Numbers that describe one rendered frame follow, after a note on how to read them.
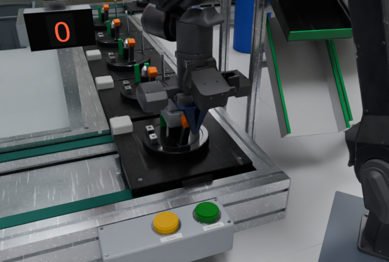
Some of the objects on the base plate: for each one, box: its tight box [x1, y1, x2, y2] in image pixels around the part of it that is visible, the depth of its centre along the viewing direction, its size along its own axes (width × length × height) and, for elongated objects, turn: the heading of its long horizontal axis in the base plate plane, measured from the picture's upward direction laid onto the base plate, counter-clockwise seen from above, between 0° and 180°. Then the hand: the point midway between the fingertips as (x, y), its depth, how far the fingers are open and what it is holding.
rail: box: [0, 165, 291, 262], centre depth 62 cm, size 6×89×11 cm, turn 110°
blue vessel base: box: [233, 0, 271, 54], centre depth 164 cm, size 16×16×27 cm
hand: (194, 116), depth 66 cm, fingers closed
